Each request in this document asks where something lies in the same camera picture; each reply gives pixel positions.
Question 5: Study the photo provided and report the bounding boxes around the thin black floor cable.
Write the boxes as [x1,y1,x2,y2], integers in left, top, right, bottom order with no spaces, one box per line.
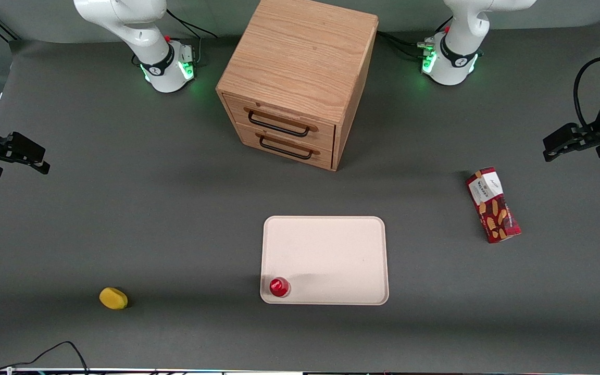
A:
[0,341,90,375]

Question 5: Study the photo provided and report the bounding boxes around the black right base cable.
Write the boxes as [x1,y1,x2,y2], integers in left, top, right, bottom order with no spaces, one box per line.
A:
[166,9,219,40]

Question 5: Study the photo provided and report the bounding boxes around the wooden drawer with long handle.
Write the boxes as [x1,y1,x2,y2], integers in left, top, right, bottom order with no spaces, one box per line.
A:
[222,94,336,153]

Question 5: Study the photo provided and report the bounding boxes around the short black drawer handle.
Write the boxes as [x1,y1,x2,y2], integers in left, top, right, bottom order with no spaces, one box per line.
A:
[259,135,314,160]

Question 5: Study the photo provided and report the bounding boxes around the small red cup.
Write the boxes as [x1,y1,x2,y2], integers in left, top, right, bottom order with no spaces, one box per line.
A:
[269,277,291,298]

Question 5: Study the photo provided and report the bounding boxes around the oak wooden drawer cabinet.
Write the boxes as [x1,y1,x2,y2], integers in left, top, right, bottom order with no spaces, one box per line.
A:
[216,0,379,172]

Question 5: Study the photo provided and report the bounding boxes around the yellow mango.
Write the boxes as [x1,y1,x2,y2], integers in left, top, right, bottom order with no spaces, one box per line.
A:
[98,287,129,311]

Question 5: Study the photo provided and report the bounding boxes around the black left base cables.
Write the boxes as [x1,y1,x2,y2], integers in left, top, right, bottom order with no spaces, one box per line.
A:
[377,30,429,59]

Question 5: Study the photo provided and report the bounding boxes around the dark grey table mat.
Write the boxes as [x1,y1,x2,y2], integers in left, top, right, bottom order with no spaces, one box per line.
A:
[0,20,600,372]

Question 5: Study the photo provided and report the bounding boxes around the wooden drawer with short handle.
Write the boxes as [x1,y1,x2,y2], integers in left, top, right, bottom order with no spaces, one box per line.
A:
[234,123,335,171]

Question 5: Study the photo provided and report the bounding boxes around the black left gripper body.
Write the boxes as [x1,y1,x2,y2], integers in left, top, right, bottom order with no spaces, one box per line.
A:
[557,123,600,159]

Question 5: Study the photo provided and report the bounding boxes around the red cookie box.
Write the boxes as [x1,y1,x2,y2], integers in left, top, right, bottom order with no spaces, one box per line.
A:
[465,166,522,244]

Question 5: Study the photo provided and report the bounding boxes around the long black drawer handle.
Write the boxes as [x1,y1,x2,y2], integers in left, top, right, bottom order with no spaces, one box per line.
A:
[247,110,311,139]

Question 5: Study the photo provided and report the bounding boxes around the beige rectangular tray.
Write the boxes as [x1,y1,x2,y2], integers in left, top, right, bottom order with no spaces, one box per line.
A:
[260,216,390,306]

